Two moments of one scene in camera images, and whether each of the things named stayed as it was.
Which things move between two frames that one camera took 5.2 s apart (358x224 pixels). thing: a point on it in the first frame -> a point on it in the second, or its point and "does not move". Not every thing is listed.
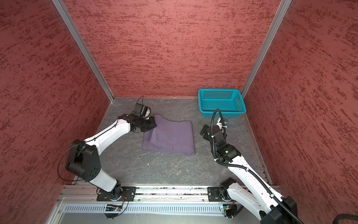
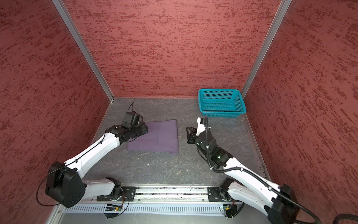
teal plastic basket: (230, 102) does not move
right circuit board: (231, 210) does not move
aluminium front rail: (151, 192) does not move
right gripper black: (206, 136) -> (193, 134)
